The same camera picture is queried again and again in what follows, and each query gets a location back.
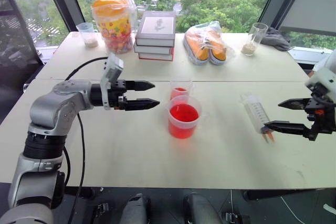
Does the grey cloth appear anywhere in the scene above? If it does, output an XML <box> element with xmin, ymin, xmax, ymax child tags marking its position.
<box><xmin>260</xmin><ymin>27</ymin><xmax>295</xmax><ymax>52</ymax></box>

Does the small cup with red liquid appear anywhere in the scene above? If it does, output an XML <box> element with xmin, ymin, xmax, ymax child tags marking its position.
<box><xmin>170</xmin><ymin>78</ymin><xmax>195</xmax><ymax>102</ymax></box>

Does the plastic measuring cup with grains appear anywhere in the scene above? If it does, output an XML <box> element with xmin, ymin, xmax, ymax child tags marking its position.
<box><xmin>76</xmin><ymin>22</ymin><xmax>99</xmax><ymax>49</ymax></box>

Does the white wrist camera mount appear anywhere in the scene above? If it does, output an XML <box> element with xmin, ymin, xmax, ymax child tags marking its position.
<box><xmin>101</xmin><ymin>52</ymin><xmax>124</xmax><ymax>111</ymax></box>
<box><xmin>304</xmin><ymin>67</ymin><xmax>336</xmax><ymax>97</ymax></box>

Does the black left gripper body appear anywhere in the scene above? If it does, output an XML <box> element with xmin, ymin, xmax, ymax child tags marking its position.
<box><xmin>108</xmin><ymin>79</ymin><xmax>129</xmax><ymax>111</ymax></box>

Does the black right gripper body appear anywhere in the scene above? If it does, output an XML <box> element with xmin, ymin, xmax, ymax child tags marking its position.
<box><xmin>304</xmin><ymin>94</ymin><xmax>336</xmax><ymax>141</ymax></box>

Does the large cup with red liquid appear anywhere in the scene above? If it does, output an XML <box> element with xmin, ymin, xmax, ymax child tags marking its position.
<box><xmin>167</xmin><ymin>95</ymin><xmax>203</xmax><ymax>140</ymax></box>

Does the thin red-edged book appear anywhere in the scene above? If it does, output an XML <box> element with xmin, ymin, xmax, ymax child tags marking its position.
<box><xmin>138</xmin><ymin>50</ymin><xmax>175</xmax><ymax>62</ymax></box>

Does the grey window blind panel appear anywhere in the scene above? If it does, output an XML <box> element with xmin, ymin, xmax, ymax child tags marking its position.
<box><xmin>278</xmin><ymin>0</ymin><xmax>336</xmax><ymax>37</ymax></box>

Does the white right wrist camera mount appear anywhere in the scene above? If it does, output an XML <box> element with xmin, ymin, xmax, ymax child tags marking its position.
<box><xmin>304</xmin><ymin>67</ymin><xmax>336</xmax><ymax>97</ymax></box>

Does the yellow canvas shoe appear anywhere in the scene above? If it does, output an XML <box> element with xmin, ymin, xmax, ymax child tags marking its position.
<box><xmin>206</xmin><ymin>30</ymin><xmax>228</xmax><ymax>66</ymax></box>
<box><xmin>184</xmin><ymin>31</ymin><xmax>211</xmax><ymax>65</ymax></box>

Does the thick grey hardcover book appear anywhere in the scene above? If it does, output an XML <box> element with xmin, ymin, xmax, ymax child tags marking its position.
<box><xmin>135</xmin><ymin>11</ymin><xmax>177</xmax><ymax>47</ymax></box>

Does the black mesh chair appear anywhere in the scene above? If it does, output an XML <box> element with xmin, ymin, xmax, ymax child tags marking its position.
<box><xmin>0</xmin><ymin>0</ymin><xmax>45</xmax><ymax>83</ymax></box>

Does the clear plastic syringe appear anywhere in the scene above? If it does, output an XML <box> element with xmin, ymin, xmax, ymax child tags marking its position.
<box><xmin>239</xmin><ymin>92</ymin><xmax>276</xmax><ymax>144</ymax></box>

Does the bagged toy bucket orange lid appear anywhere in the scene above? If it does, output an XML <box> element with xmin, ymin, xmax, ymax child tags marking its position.
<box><xmin>90</xmin><ymin>0</ymin><xmax>138</xmax><ymax>55</ymax></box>

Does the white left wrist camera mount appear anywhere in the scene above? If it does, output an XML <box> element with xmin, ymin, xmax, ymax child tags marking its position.
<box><xmin>101</xmin><ymin>52</ymin><xmax>124</xmax><ymax>111</ymax></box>

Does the tall glass with grains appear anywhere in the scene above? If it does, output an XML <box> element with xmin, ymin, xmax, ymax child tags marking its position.
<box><xmin>240</xmin><ymin>22</ymin><xmax>269</xmax><ymax>57</ymax></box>

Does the dark rounded shape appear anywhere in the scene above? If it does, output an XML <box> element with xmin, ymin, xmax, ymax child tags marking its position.
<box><xmin>119</xmin><ymin>193</ymin><xmax>152</xmax><ymax>224</ymax></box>

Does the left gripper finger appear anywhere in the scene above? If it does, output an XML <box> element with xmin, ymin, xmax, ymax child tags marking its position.
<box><xmin>125</xmin><ymin>80</ymin><xmax>156</xmax><ymax>92</ymax></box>
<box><xmin>123</xmin><ymin>98</ymin><xmax>161</xmax><ymax>112</ymax></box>

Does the white floor cable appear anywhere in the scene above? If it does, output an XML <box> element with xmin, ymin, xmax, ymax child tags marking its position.
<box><xmin>279</xmin><ymin>196</ymin><xmax>308</xmax><ymax>224</ymax></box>

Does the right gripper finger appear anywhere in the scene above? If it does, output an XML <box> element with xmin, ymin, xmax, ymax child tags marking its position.
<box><xmin>263</xmin><ymin>120</ymin><xmax>313</xmax><ymax>137</ymax></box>
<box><xmin>278</xmin><ymin>98</ymin><xmax>312</xmax><ymax>111</ymax></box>

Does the clear plastic shoe bag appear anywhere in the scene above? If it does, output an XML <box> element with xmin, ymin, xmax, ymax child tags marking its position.
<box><xmin>182</xmin><ymin>20</ymin><xmax>236</xmax><ymax>66</ymax></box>

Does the thin grey book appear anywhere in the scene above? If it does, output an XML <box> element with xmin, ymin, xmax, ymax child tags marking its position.
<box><xmin>133</xmin><ymin>42</ymin><xmax>175</xmax><ymax>56</ymax></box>

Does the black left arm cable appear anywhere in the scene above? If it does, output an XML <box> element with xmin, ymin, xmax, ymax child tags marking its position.
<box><xmin>62</xmin><ymin>56</ymin><xmax>109</xmax><ymax>224</ymax></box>

